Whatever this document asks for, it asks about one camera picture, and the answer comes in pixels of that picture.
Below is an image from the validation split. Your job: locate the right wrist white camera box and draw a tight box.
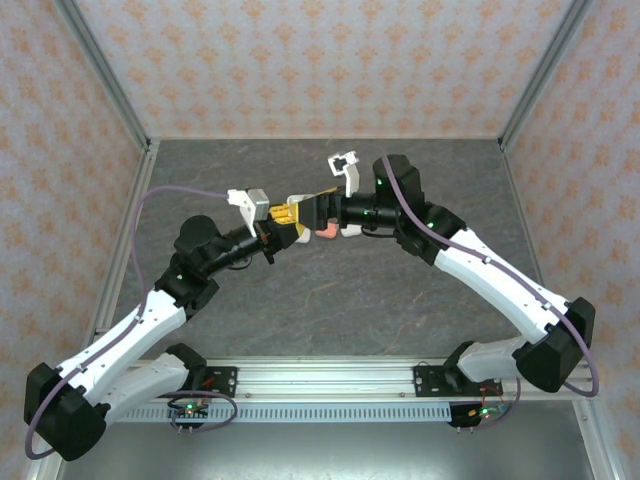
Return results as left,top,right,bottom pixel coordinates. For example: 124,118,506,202
327,149,362,197

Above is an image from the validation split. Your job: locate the aluminium corner post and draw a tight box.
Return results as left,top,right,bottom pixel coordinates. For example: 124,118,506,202
498,0,596,151
52,0,152,151

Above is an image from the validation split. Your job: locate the grey metal sheet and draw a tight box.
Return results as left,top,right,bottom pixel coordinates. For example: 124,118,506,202
54,422,599,480

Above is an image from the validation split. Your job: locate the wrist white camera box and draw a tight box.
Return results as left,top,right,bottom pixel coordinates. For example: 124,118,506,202
327,149,362,197
227,187,271,237

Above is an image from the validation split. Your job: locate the aluminium frame leg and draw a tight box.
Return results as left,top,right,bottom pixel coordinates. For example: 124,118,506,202
572,399,619,480
27,455,64,480

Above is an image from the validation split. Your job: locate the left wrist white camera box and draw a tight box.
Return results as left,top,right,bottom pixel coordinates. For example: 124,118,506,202
227,187,271,237

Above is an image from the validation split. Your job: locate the wide aluminium mounting beam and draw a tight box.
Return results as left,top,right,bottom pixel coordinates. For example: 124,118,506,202
102,355,599,401

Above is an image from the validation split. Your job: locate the small controller circuit board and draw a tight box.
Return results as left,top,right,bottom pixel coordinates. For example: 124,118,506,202
167,399,210,422
449,402,509,427

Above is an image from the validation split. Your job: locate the aluminium table side rail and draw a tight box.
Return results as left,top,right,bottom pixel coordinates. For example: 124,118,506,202
89,139,162,361
497,138,574,361

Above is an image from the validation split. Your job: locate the grey slotted cable duct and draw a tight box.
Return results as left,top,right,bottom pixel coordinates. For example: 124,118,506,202
107,403,454,424

